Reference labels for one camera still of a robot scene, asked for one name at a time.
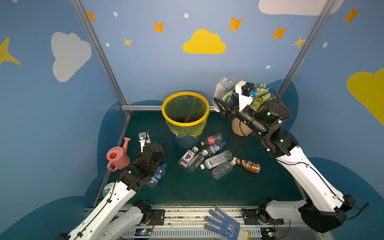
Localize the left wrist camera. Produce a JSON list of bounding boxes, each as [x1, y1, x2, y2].
[[138, 132, 151, 153]]

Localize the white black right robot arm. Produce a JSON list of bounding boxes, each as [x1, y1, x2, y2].
[[214, 98, 356, 233]]

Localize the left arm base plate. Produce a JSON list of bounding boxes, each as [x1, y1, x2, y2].
[[140, 209, 165, 226]]

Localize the green label square bottle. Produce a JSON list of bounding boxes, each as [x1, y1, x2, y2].
[[214, 76, 238, 103]]

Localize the aluminium frame right post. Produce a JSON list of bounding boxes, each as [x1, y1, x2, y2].
[[277, 0, 337, 97]]

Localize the blue label small bottle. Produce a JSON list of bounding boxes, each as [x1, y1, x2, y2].
[[205, 141, 227, 156]]

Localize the pink watering can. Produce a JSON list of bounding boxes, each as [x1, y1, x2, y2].
[[107, 137, 131, 172]]

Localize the blue dotted work glove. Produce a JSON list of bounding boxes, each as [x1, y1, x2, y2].
[[204, 207, 251, 240]]

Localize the yellow rimmed waste bin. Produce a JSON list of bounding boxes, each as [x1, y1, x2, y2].
[[162, 92, 210, 149]]

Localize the white green artificial flowers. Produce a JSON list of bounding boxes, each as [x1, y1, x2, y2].
[[251, 83, 279, 112]]

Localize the clear slim white cap bottle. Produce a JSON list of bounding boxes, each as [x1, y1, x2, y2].
[[187, 150, 208, 172]]

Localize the brown tea bottle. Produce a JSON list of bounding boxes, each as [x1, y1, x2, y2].
[[233, 157, 261, 174]]

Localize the aluminium frame post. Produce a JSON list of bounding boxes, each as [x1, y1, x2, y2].
[[71, 0, 127, 106], [277, 0, 337, 97]]

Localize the purple grape label bottle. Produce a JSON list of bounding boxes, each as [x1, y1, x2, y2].
[[178, 146, 199, 169]]

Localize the red label yellow cap bottle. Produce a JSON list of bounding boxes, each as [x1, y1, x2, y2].
[[201, 133, 224, 146]]

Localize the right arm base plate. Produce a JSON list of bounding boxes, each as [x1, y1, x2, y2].
[[241, 208, 285, 225]]

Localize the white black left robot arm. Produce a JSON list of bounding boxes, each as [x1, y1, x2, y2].
[[57, 143, 167, 240]]

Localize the white label large clear bottle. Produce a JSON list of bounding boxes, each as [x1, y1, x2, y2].
[[200, 150, 233, 170]]

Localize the aluminium frame back bar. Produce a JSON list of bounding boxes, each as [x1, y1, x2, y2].
[[121, 105, 207, 113]]

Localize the round jar printed lid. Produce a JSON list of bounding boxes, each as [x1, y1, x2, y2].
[[102, 182, 115, 198]]

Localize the aluminium front rail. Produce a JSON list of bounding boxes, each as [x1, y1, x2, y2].
[[121, 205, 334, 240]]

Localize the aluminium frame left post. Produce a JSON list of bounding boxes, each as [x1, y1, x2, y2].
[[71, 0, 127, 106]]

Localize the blue cap pepsi bottle lower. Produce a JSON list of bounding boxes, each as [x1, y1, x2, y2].
[[147, 163, 168, 189]]

